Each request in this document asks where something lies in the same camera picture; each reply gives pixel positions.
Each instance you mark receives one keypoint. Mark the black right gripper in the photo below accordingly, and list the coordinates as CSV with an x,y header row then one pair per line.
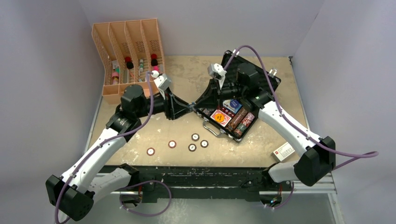
x,y
211,98

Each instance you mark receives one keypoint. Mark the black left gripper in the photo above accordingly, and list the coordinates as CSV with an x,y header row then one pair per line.
x,y
173,107

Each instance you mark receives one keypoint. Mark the orange dealer button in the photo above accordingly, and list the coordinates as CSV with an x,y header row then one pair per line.
x,y
219,117

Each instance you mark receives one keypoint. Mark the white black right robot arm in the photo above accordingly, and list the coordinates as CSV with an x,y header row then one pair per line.
x,y
317,154

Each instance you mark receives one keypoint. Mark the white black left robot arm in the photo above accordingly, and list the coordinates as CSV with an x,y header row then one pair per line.
x,y
75,191

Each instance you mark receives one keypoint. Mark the blue playing card deck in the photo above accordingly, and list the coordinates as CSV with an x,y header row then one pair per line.
x,y
232,105

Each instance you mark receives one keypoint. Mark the red playing card deck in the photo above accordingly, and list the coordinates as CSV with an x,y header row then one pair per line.
x,y
227,114

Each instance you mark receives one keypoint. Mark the black aluminium poker case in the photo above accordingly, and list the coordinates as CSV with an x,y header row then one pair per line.
x,y
241,122

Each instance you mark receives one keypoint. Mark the red white poker chip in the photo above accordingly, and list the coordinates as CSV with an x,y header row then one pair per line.
x,y
172,144
150,151

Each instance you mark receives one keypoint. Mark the red black marker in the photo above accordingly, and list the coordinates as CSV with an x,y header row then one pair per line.
x,y
129,63
154,61

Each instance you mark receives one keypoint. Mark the peach plastic desk organizer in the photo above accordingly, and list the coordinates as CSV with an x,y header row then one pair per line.
x,y
137,39

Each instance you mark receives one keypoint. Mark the white playing card box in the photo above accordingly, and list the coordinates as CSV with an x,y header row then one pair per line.
x,y
283,152

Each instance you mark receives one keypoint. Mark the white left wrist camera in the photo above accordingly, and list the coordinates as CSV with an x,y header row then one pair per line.
x,y
161,80

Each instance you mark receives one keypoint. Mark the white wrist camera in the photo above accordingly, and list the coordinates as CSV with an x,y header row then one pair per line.
x,y
161,80
217,72

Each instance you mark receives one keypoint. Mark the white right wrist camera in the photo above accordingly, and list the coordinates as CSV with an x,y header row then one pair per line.
x,y
217,72

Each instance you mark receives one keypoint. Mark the black metal base rail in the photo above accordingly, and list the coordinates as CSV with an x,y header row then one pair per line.
x,y
178,182

